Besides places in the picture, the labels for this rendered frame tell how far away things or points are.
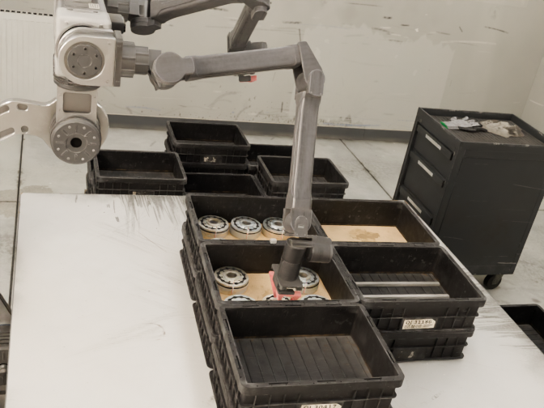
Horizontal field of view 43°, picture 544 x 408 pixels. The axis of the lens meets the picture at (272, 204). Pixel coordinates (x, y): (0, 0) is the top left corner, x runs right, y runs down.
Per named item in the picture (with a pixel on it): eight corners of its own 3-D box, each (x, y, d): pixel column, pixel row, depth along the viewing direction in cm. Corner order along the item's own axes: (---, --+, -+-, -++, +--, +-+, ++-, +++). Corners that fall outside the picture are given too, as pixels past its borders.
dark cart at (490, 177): (411, 296, 365) (461, 141, 324) (377, 250, 402) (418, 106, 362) (505, 293, 384) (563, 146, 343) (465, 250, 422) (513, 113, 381)
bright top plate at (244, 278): (214, 286, 193) (215, 285, 193) (212, 266, 202) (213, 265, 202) (250, 288, 195) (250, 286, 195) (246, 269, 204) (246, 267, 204)
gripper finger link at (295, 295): (288, 300, 192) (296, 273, 188) (295, 316, 186) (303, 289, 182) (265, 299, 190) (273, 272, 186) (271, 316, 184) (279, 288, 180)
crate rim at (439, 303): (360, 309, 187) (362, 302, 186) (325, 249, 212) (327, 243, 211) (486, 307, 199) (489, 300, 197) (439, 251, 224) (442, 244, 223)
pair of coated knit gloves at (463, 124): (448, 131, 345) (449, 125, 344) (431, 117, 361) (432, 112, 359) (490, 133, 353) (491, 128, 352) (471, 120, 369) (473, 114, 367)
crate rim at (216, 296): (216, 312, 175) (217, 303, 174) (198, 248, 200) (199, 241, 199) (359, 309, 187) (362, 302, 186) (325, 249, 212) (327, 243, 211)
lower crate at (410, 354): (343, 367, 196) (353, 333, 191) (312, 303, 221) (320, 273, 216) (465, 362, 208) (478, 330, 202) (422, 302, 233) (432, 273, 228)
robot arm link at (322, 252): (284, 215, 186) (295, 214, 178) (324, 218, 190) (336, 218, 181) (282, 259, 185) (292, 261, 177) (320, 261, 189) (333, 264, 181)
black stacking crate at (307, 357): (235, 427, 154) (242, 389, 149) (212, 342, 179) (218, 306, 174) (393, 417, 166) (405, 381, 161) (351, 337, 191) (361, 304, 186)
